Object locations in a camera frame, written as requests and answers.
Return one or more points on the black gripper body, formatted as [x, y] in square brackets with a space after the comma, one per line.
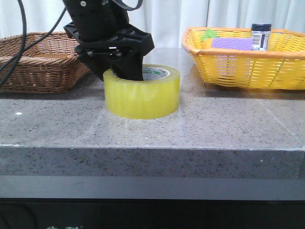
[100, 24]

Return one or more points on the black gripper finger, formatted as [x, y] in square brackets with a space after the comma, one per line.
[96, 64]
[127, 64]

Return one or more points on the yellow packing tape roll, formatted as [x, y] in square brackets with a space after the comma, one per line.
[156, 96]

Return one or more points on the brown wicker basket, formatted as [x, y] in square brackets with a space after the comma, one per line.
[49, 67]

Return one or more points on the white curtain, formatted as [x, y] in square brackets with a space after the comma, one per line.
[167, 20]

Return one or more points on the orange toy carrot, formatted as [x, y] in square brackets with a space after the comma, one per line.
[207, 39]

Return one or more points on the purple foam block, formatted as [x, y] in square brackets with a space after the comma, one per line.
[243, 44]

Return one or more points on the yellow wicker basket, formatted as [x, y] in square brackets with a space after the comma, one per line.
[282, 66]

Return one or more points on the dark-lidded spice jar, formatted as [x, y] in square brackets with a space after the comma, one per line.
[260, 34]

